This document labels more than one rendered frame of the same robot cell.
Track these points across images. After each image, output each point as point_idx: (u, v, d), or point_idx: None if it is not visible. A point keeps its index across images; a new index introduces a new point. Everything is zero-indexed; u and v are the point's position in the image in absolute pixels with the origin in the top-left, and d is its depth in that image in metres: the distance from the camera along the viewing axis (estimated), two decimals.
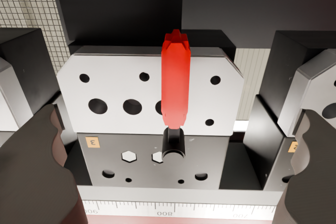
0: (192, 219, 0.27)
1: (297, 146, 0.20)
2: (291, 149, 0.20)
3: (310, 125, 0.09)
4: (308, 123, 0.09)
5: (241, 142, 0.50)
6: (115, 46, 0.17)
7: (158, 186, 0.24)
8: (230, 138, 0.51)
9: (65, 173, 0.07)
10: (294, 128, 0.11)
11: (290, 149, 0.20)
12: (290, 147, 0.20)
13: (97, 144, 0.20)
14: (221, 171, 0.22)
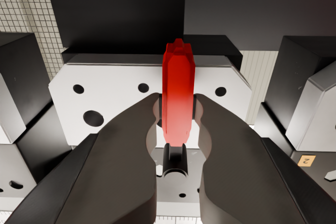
0: None
1: (307, 160, 0.18)
2: (301, 163, 0.19)
3: (203, 108, 0.10)
4: (201, 106, 0.11)
5: None
6: (112, 54, 0.15)
7: (158, 200, 0.22)
8: None
9: (150, 163, 0.07)
10: (192, 113, 0.12)
11: (299, 163, 0.19)
12: (299, 161, 0.18)
13: None
14: None
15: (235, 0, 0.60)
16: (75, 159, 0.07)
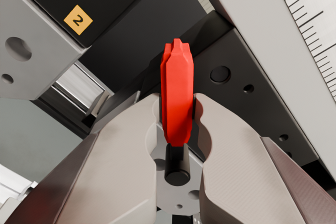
0: None
1: (75, 20, 0.13)
2: (85, 22, 0.13)
3: (203, 108, 0.10)
4: (201, 106, 0.10)
5: None
6: None
7: (277, 105, 0.15)
8: None
9: (150, 163, 0.07)
10: (192, 113, 0.12)
11: (88, 22, 0.13)
12: (85, 27, 0.13)
13: None
14: None
15: None
16: (75, 159, 0.07)
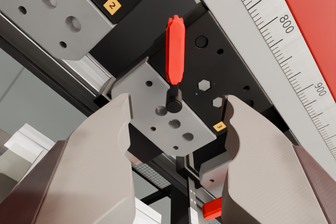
0: None
1: (110, 5, 0.20)
2: (116, 6, 0.20)
3: (234, 110, 0.10)
4: (232, 108, 0.10)
5: None
6: None
7: (239, 63, 0.23)
8: None
9: (125, 162, 0.07)
10: (222, 114, 0.12)
11: (118, 7, 0.21)
12: (116, 10, 0.21)
13: (219, 123, 0.28)
14: None
15: None
16: (44, 168, 0.07)
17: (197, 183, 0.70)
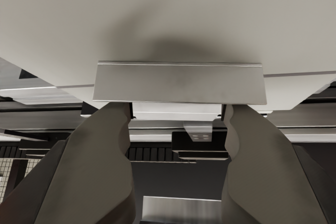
0: None
1: None
2: None
3: (234, 110, 0.10)
4: (232, 108, 0.10)
5: None
6: None
7: None
8: None
9: (125, 162, 0.07)
10: (222, 114, 0.12)
11: None
12: None
13: None
14: None
15: None
16: (44, 168, 0.07)
17: (29, 142, 0.46)
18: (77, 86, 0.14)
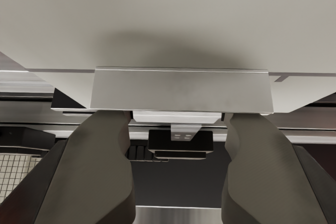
0: None
1: None
2: None
3: None
4: None
5: None
6: None
7: None
8: None
9: (125, 162, 0.07)
10: (222, 114, 0.12)
11: None
12: None
13: None
14: None
15: None
16: (44, 169, 0.07)
17: None
18: (58, 71, 0.11)
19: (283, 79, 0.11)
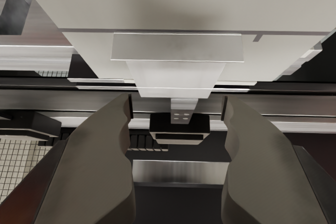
0: None
1: None
2: None
3: (234, 110, 0.10)
4: (232, 108, 0.10)
5: None
6: None
7: None
8: None
9: (125, 162, 0.07)
10: (222, 114, 0.12)
11: None
12: None
13: None
14: None
15: None
16: (44, 168, 0.07)
17: None
18: (83, 30, 0.14)
19: (259, 39, 0.14)
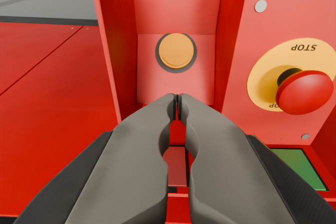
0: None
1: None
2: None
3: (189, 109, 0.10)
4: (187, 107, 0.10)
5: None
6: None
7: None
8: None
9: (162, 164, 0.07)
10: (178, 114, 0.12)
11: None
12: None
13: None
14: None
15: None
16: (89, 156, 0.07)
17: None
18: None
19: None
